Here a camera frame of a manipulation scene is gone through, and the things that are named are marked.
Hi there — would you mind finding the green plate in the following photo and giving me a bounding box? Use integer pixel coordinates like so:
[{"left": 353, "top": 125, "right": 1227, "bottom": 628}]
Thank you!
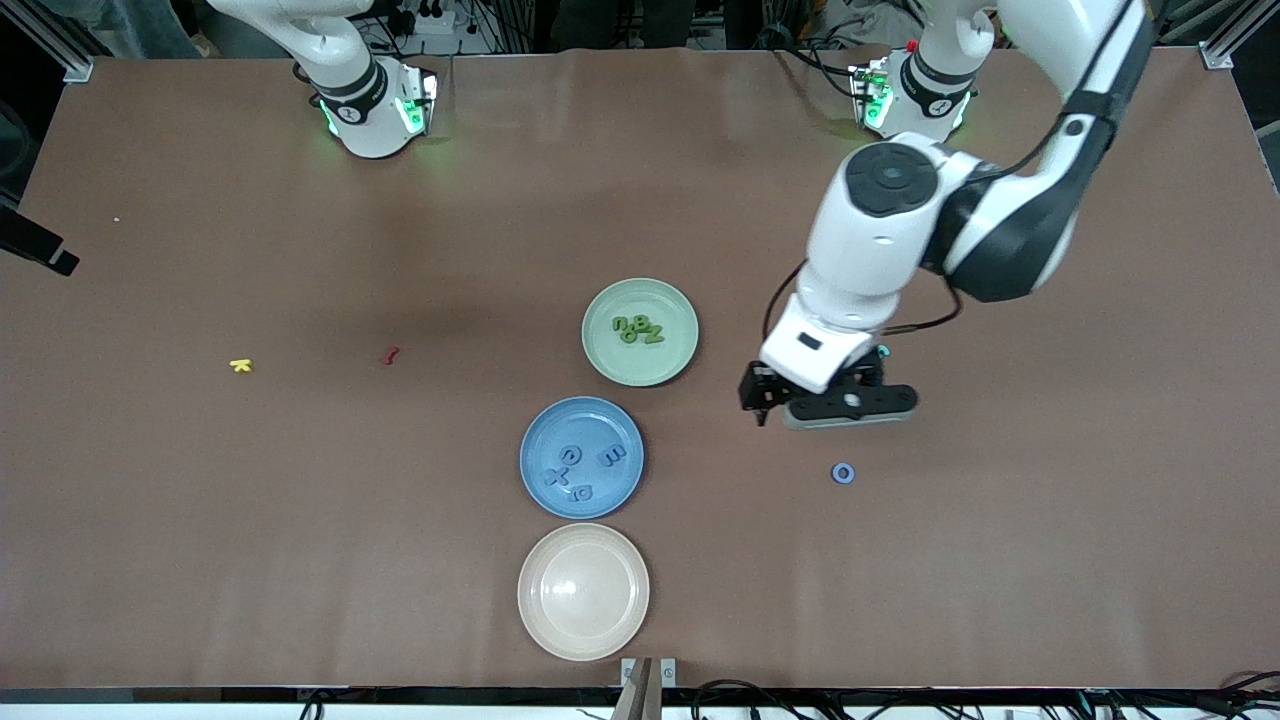
[{"left": 581, "top": 277, "right": 700, "bottom": 388}]

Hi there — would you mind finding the blue plate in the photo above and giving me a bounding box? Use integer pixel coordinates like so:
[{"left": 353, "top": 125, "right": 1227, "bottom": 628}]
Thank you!
[{"left": 519, "top": 396, "right": 646, "bottom": 521}]

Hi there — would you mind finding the beige plate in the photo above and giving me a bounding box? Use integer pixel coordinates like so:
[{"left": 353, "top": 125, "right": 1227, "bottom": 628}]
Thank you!
[{"left": 517, "top": 522, "right": 651, "bottom": 662}]

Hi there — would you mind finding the grey fabric bundle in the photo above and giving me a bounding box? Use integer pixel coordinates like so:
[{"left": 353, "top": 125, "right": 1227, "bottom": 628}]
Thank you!
[{"left": 825, "top": 0, "right": 926, "bottom": 46}]

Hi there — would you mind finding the white power strip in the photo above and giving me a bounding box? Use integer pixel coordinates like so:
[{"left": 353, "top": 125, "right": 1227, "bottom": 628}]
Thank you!
[{"left": 395, "top": 0, "right": 456, "bottom": 36}]

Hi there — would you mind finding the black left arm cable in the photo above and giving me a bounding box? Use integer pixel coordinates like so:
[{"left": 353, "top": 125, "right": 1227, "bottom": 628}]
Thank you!
[{"left": 763, "top": 0, "right": 1151, "bottom": 341}]

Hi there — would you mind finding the aluminium frame post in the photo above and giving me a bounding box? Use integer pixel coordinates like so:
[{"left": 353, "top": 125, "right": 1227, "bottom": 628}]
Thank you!
[
  {"left": 1200, "top": 0, "right": 1280, "bottom": 71},
  {"left": 10, "top": 0, "right": 97, "bottom": 84}
]

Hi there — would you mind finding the metal camera stand bracket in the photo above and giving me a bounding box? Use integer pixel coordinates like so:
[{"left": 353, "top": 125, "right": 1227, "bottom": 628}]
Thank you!
[{"left": 612, "top": 656, "right": 679, "bottom": 720}]

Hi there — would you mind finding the black cable bundle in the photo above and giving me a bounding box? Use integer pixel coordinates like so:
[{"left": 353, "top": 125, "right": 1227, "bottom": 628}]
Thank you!
[{"left": 690, "top": 668, "right": 1280, "bottom": 720}]

